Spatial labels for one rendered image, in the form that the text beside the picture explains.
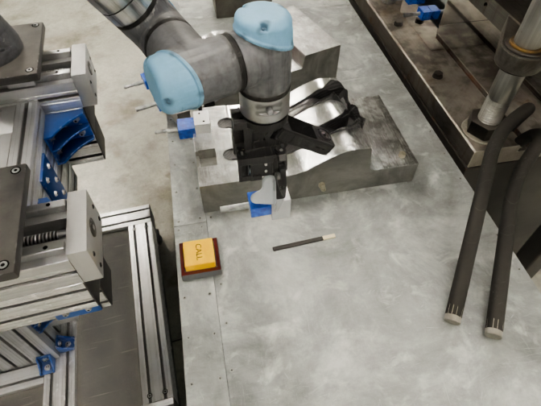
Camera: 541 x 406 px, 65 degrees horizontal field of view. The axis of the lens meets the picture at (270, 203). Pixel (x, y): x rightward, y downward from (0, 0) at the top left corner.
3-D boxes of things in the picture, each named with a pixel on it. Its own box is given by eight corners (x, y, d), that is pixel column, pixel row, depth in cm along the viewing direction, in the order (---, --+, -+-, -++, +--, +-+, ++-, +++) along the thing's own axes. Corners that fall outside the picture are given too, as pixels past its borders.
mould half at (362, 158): (204, 213, 97) (196, 171, 86) (194, 136, 113) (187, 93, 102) (411, 180, 103) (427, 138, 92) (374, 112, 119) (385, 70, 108)
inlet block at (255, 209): (223, 228, 81) (220, 211, 77) (220, 208, 84) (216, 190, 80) (290, 217, 83) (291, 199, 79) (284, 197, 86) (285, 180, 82)
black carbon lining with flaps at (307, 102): (225, 169, 96) (221, 137, 88) (216, 122, 106) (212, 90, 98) (372, 147, 100) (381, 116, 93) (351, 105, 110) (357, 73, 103)
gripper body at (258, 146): (233, 155, 76) (228, 99, 66) (280, 147, 77) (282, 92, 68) (240, 186, 71) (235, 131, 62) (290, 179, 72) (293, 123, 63)
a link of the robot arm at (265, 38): (216, 6, 53) (274, -10, 56) (223, 81, 62) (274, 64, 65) (246, 35, 49) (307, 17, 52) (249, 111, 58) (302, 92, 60)
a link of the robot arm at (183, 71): (140, 84, 59) (212, 61, 63) (171, 131, 53) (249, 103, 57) (125, 31, 53) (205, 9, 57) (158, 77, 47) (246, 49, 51)
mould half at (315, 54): (180, 130, 114) (172, 97, 106) (149, 80, 129) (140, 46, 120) (336, 77, 129) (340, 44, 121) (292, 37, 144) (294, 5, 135)
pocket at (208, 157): (199, 179, 96) (196, 167, 93) (196, 162, 99) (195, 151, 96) (219, 176, 97) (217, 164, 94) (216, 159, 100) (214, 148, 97)
